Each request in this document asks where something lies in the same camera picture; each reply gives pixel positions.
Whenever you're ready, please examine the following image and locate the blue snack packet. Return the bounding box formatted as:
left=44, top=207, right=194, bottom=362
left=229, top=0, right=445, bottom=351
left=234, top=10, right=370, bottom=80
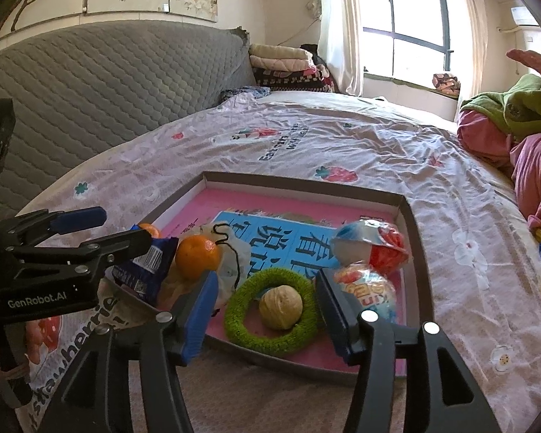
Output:
left=106, top=225, right=179, bottom=307

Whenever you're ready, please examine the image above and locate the orange tangerine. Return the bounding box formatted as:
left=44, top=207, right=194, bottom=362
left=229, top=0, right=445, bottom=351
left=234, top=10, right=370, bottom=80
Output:
left=137, top=223, right=161, bottom=239
left=175, top=235, right=221, bottom=281

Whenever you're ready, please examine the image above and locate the green fuzzy ring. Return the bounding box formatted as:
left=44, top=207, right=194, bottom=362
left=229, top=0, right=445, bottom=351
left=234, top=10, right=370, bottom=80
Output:
left=223, top=267, right=322, bottom=357

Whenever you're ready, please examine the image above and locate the cream mesh drawstring pouch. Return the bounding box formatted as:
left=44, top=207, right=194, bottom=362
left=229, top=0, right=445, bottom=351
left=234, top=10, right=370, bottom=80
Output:
left=156, top=220, right=251, bottom=312

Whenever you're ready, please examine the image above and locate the walnut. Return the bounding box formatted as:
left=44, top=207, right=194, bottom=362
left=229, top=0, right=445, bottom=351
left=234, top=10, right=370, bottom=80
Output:
left=259, top=285, right=304, bottom=331

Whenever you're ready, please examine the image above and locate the blue surprise egg toy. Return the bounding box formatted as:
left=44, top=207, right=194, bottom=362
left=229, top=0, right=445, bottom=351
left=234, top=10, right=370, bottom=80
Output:
left=333, top=262, right=397, bottom=323

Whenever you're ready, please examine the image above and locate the red surprise egg toy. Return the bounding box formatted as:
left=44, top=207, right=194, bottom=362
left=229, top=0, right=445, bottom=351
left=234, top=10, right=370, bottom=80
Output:
left=329, top=218, right=410, bottom=275

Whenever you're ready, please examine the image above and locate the strawberry print bed sheet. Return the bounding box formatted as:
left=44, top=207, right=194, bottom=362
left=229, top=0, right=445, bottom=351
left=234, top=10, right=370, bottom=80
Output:
left=28, top=93, right=541, bottom=432

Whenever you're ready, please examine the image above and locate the pink and blue book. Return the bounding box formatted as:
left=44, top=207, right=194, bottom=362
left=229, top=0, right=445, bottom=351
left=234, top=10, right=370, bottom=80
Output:
left=148, top=183, right=408, bottom=378

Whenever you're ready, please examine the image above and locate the grey shallow cardboard box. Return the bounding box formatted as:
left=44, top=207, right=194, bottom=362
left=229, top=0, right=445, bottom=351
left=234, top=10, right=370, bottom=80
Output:
left=98, top=170, right=436, bottom=388

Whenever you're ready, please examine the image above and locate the grey quilted headboard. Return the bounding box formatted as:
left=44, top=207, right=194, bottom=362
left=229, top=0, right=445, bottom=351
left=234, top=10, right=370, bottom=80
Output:
left=0, top=21, right=254, bottom=219

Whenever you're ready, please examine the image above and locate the pink crumpled quilt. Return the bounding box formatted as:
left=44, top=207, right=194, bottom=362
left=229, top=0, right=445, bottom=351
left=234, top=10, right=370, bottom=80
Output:
left=456, top=110, right=541, bottom=232

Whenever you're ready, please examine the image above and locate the stack of folded blankets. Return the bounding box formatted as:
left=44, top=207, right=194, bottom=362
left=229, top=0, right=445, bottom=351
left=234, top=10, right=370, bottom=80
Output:
left=249, top=44, right=338, bottom=93

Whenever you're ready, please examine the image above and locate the green blanket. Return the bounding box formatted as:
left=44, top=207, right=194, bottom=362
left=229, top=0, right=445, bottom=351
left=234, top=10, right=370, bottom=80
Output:
left=461, top=73, right=541, bottom=142

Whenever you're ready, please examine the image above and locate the patterned item on windowsill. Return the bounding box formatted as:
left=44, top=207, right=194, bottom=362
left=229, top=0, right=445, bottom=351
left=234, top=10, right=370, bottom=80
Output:
left=432, top=73, right=460, bottom=98

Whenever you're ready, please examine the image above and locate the white curtain left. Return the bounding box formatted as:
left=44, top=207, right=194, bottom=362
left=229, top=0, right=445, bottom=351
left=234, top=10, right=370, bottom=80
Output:
left=317, top=0, right=364, bottom=97

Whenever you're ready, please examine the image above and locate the white curtain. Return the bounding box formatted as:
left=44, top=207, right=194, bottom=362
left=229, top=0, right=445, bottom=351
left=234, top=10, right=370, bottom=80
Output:
left=458, top=0, right=489, bottom=106
left=317, top=0, right=364, bottom=97

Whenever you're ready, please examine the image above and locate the white air conditioner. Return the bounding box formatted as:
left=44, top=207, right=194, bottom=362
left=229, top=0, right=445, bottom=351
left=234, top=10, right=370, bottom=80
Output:
left=510, top=6, right=538, bottom=26

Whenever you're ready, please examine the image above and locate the white curtain right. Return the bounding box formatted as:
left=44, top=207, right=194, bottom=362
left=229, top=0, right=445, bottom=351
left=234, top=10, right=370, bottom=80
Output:
left=458, top=0, right=489, bottom=106

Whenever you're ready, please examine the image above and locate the window with dark frame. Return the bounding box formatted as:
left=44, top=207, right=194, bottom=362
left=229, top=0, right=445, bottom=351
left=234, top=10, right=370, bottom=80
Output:
left=359, top=0, right=456, bottom=88

